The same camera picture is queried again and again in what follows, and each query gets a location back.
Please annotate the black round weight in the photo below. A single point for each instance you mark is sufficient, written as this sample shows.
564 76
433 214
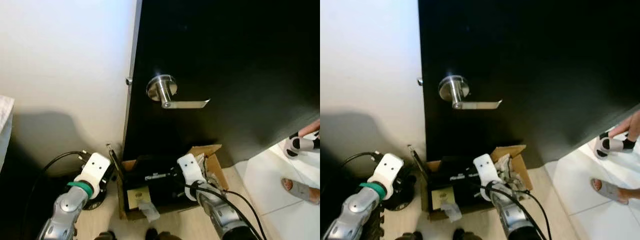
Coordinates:
95 201
400 202

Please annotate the black bundle with white print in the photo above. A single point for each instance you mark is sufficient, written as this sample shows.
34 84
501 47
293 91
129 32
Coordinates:
457 192
155 191

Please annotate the thin dark rod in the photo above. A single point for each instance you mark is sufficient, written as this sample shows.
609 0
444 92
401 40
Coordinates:
415 160
115 159

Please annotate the brown cardboard box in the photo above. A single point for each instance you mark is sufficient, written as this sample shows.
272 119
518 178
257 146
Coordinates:
520 166
215 165

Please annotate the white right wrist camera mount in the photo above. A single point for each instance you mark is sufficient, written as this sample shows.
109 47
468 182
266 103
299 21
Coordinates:
485 167
190 167

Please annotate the small white wrapper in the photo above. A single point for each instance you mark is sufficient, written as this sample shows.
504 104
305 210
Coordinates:
452 212
149 211

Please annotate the person in pink shirt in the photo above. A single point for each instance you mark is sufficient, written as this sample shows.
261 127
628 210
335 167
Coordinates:
615 145
302 145

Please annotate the black door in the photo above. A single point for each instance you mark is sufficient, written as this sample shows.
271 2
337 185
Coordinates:
225 50
525 50

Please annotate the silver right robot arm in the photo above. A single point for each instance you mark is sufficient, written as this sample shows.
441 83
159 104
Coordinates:
520 217
225 215

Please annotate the black foam puzzle mat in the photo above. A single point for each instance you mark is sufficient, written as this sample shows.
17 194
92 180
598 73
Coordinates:
375 230

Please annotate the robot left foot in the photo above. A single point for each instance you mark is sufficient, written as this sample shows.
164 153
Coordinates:
407 236
106 235

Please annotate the crumpled white packaging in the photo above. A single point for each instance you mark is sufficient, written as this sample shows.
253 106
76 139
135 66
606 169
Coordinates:
211 175
512 175

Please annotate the white hanging cloth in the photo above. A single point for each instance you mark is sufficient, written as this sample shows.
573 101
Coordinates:
5 130

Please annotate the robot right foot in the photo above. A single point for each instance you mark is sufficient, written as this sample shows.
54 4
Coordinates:
152 234
460 234

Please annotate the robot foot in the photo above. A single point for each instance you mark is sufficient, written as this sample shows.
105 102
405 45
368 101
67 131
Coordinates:
152 234
106 235
460 234
407 236

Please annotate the yellowish paper label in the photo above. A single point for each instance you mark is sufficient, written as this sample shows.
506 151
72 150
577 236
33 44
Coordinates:
139 198
443 198

